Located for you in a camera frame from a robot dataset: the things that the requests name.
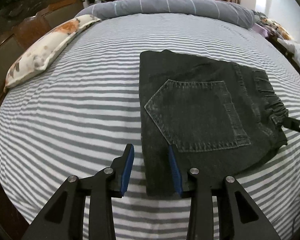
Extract dark carved wooden headboard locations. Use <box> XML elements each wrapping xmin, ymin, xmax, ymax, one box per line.
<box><xmin>0</xmin><ymin>0</ymin><xmax>83</xmax><ymax>106</ymax></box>

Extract lilac sheet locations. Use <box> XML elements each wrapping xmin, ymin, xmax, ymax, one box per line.
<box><xmin>252</xmin><ymin>23</ymin><xmax>268</xmax><ymax>38</ymax></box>

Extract grey rolled duvet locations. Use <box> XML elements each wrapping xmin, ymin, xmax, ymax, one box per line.
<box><xmin>77</xmin><ymin>0</ymin><xmax>255</xmax><ymax>29</ymax></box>

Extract floral white orange pillow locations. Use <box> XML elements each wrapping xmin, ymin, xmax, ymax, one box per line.
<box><xmin>4</xmin><ymin>15</ymin><xmax>100</xmax><ymax>91</ymax></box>

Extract dark grey denim pants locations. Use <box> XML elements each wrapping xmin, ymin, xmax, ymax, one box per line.
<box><xmin>139</xmin><ymin>50</ymin><xmax>288</xmax><ymax>198</ymax></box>

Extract pile of patterned bedding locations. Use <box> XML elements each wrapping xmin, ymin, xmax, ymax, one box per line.
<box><xmin>252</xmin><ymin>10</ymin><xmax>293</xmax><ymax>40</ymax></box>

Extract grey white striped bed sheet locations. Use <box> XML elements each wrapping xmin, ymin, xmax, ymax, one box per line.
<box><xmin>0</xmin><ymin>14</ymin><xmax>300</xmax><ymax>239</ymax></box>

